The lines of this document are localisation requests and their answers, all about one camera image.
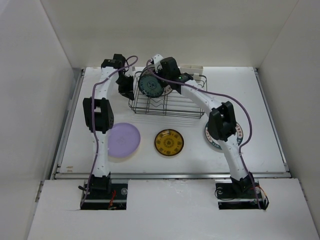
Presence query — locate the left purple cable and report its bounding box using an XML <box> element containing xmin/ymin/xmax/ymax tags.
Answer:
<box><xmin>81</xmin><ymin>55</ymin><xmax>139</xmax><ymax>202</ymax></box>

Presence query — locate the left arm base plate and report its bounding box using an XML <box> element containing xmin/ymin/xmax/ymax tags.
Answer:
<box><xmin>80</xmin><ymin>183</ymin><xmax>128</xmax><ymax>211</ymax></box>

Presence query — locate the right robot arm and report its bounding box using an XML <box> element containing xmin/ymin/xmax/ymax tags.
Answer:
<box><xmin>153</xmin><ymin>57</ymin><xmax>255</xmax><ymax>199</ymax></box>

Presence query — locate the wire dish rack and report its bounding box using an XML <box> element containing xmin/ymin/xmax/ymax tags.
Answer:
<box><xmin>128</xmin><ymin>70</ymin><xmax>205</xmax><ymax>119</ymax></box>

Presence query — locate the white plate blue rim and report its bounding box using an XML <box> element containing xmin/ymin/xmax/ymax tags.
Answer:
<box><xmin>204</xmin><ymin>122</ymin><xmax>244</xmax><ymax>152</ymax></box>

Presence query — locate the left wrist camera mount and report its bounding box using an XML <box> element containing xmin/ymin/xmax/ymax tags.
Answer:
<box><xmin>124</xmin><ymin>66</ymin><xmax>136</xmax><ymax>77</ymax></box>

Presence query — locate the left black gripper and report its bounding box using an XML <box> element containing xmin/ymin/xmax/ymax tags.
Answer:
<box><xmin>116</xmin><ymin>74</ymin><xmax>135</xmax><ymax>101</ymax></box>

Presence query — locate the grey rimmed patterned plate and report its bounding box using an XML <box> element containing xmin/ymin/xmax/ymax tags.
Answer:
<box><xmin>140</xmin><ymin>68</ymin><xmax>173</xmax><ymax>97</ymax></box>

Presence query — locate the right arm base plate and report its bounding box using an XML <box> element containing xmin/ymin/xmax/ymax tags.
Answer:
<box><xmin>214</xmin><ymin>182</ymin><xmax>270</xmax><ymax>211</ymax></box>

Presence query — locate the white utensil holder cup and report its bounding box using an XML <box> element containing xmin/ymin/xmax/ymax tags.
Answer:
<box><xmin>180</xmin><ymin>64</ymin><xmax>204</xmax><ymax>81</ymax></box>

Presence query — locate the teal blue patterned plate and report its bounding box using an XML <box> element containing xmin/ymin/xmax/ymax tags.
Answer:
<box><xmin>138</xmin><ymin>74</ymin><xmax>164</xmax><ymax>98</ymax></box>

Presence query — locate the purple cable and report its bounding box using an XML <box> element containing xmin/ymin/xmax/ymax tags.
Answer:
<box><xmin>146</xmin><ymin>57</ymin><xmax>266</xmax><ymax>210</ymax></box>
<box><xmin>81</xmin><ymin>55</ymin><xmax>139</xmax><ymax>202</ymax></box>

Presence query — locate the purple plastic plate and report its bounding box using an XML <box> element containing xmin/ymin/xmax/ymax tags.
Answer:
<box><xmin>108</xmin><ymin>122</ymin><xmax>141</xmax><ymax>158</ymax></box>

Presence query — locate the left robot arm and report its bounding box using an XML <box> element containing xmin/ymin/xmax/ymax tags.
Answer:
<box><xmin>82</xmin><ymin>53</ymin><xmax>138</xmax><ymax>199</ymax></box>

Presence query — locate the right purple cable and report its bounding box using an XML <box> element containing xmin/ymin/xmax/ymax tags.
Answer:
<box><xmin>146</xmin><ymin>57</ymin><xmax>266</xmax><ymax>210</ymax></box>

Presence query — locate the small yellow patterned plate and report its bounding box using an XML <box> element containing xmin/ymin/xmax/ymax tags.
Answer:
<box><xmin>154</xmin><ymin>128</ymin><xmax>185</xmax><ymax>158</ymax></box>

